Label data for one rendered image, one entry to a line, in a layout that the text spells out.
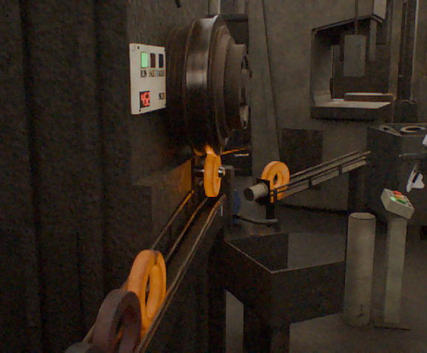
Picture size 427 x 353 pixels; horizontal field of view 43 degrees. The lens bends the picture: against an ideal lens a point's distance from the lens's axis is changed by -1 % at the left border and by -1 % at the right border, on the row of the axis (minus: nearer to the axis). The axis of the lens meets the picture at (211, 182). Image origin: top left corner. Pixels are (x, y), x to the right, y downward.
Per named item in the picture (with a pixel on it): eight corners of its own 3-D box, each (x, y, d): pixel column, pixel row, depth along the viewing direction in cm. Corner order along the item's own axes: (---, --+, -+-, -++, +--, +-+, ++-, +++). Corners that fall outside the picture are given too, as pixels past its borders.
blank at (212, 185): (201, 167, 180) (212, 168, 179) (210, 143, 192) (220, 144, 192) (205, 204, 188) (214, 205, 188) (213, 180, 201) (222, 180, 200)
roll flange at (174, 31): (188, 18, 202) (190, 140, 215) (150, 14, 158) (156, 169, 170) (214, 17, 200) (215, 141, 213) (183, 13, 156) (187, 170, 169)
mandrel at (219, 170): (178, 168, 195) (176, 178, 193) (176, 162, 191) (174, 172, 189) (225, 169, 192) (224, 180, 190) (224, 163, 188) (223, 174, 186)
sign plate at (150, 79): (131, 114, 142) (128, 43, 139) (159, 107, 167) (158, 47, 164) (139, 114, 142) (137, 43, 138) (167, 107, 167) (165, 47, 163)
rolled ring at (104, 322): (138, 272, 111) (123, 271, 112) (102, 327, 95) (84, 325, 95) (145, 345, 118) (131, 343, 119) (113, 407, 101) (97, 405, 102)
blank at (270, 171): (269, 203, 237) (275, 204, 235) (255, 179, 229) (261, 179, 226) (288, 179, 244) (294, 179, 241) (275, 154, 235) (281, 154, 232)
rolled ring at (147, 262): (134, 300, 111) (119, 298, 111) (151, 348, 123) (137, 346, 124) (158, 234, 124) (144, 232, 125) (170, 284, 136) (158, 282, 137)
